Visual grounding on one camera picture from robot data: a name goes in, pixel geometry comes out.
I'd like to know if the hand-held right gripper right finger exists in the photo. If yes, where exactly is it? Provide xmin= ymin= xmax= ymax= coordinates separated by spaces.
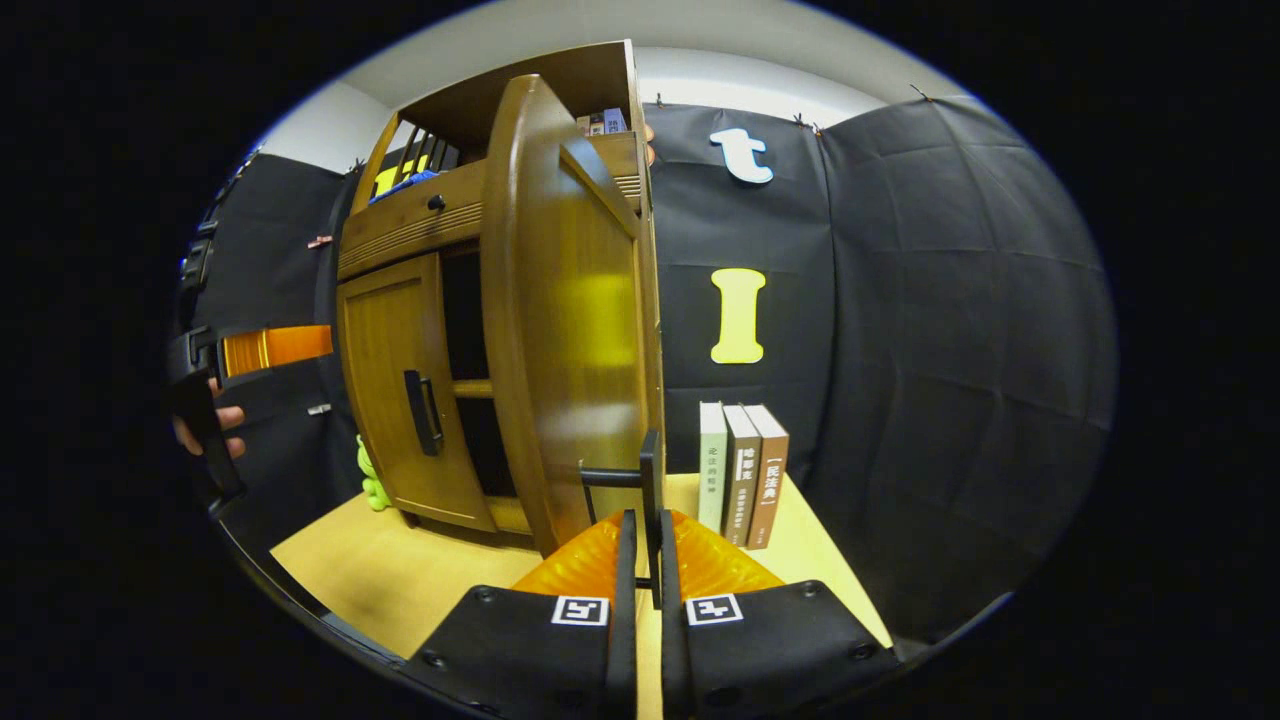
xmin=655 ymin=508 xmax=901 ymax=720

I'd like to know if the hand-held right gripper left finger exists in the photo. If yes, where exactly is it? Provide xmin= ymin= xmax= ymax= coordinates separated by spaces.
xmin=400 ymin=508 xmax=641 ymax=720

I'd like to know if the wooden shoe cabinet door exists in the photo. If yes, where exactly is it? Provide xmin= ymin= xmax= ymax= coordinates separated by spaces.
xmin=337 ymin=250 xmax=499 ymax=533
xmin=480 ymin=73 xmax=666 ymax=611

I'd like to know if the wooden double-door shoe cabinet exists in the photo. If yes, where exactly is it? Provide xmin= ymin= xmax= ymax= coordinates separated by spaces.
xmin=335 ymin=40 xmax=666 ymax=611

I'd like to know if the wooden cabinet drawer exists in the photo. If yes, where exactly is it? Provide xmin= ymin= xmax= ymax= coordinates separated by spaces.
xmin=337 ymin=133 xmax=643 ymax=283

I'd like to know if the light green toy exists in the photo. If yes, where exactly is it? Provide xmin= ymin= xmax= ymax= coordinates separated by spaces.
xmin=355 ymin=435 xmax=393 ymax=512

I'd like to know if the white standing book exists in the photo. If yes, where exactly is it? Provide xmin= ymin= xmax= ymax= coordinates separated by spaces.
xmin=698 ymin=402 xmax=729 ymax=534

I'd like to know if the reddish brown standing book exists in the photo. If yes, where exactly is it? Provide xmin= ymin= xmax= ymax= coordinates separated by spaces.
xmin=745 ymin=404 xmax=790 ymax=550

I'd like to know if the blue towel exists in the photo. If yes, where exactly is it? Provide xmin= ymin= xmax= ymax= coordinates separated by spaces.
xmin=370 ymin=170 xmax=441 ymax=204

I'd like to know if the black backdrop cloth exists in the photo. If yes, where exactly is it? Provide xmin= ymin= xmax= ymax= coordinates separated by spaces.
xmin=165 ymin=95 xmax=1119 ymax=641

